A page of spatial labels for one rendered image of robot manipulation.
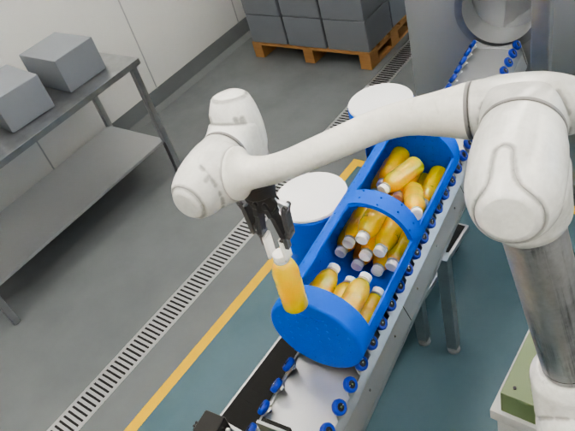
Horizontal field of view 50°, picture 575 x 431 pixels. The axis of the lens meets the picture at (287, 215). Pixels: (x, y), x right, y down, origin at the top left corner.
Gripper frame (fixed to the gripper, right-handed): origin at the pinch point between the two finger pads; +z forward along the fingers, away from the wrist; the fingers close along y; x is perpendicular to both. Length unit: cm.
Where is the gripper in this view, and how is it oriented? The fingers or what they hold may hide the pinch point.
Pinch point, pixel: (277, 246)
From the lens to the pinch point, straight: 147.8
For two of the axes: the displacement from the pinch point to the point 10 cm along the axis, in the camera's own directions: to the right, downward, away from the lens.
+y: -8.7, -1.2, 4.8
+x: -4.4, 6.4, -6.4
